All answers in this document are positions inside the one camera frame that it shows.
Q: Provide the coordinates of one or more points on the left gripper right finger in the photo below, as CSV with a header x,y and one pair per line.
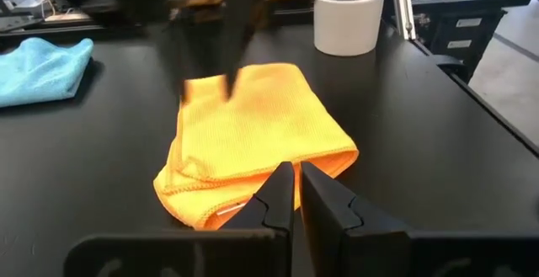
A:
x,y
328,218

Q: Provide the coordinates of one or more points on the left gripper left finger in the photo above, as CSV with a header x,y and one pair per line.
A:
x,y
273,205

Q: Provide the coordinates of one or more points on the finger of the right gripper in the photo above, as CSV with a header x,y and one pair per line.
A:
x,y
236,37
187,66

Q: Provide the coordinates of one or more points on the orange microfiber towel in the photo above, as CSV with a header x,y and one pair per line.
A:
x,y
252,142

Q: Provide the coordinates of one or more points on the blue microfiber towel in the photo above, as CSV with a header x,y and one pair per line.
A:
x,y
38,72

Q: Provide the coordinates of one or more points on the white plant pot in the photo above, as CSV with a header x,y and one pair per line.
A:
x,y
347,24

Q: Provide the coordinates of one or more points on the silver aluminium bar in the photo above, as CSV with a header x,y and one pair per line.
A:
x,y
402,7

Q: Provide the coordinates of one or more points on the black labelled equipment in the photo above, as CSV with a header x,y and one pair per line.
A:
x,y
463,33

